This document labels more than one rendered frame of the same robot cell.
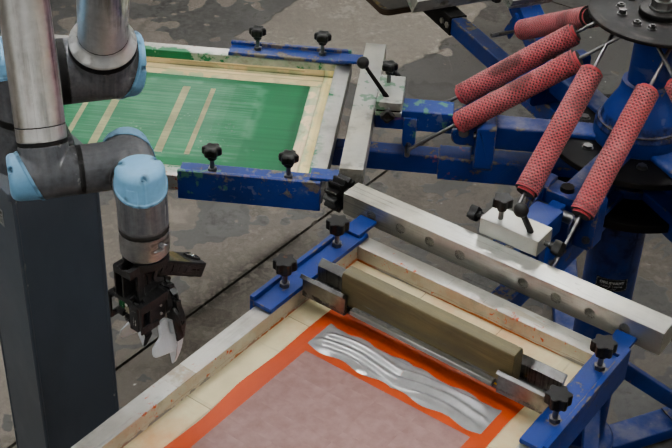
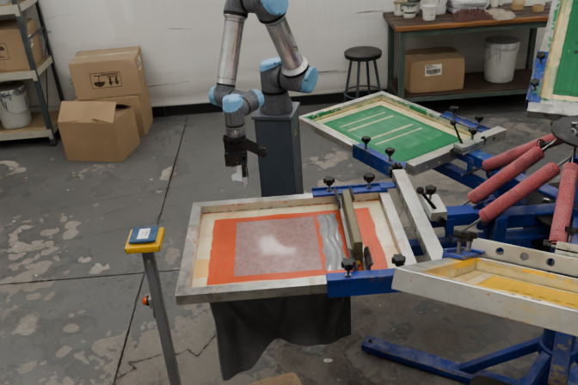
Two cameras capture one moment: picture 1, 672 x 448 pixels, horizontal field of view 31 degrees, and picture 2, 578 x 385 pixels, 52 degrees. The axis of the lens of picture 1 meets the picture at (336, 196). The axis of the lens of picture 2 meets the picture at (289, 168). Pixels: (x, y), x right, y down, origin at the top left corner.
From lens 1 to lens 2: 1.56 m
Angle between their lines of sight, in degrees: 46
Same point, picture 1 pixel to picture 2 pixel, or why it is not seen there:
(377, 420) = (300, 247)
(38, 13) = (230, 35)
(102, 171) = not seen: hidden behind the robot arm
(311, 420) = (280, 235)
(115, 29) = (285, 58)
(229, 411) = (262, 219)
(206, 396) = (263, 212)
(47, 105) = (224, 70)
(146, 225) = (227, 119)
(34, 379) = not seen: hidden behind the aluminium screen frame
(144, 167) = (231, 97)
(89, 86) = (285, 82)
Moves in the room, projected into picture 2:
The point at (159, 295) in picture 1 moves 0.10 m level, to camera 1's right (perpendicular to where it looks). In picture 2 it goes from (235, 153) to (250, 161)
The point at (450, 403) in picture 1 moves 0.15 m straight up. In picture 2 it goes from (332, 256) to (331, 219)
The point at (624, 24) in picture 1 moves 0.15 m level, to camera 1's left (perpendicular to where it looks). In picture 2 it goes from (564, 129) to (525, 118)
